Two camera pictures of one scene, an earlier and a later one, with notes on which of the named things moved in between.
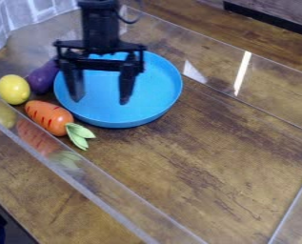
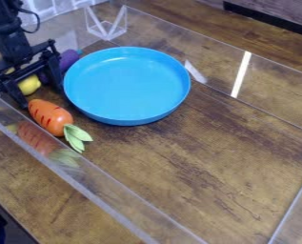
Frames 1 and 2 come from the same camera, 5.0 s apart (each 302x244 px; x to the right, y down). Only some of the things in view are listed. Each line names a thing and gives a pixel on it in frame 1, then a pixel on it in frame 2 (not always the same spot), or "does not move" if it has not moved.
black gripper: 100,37 -> 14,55
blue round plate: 100,107 does not move
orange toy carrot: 56,119 does not move
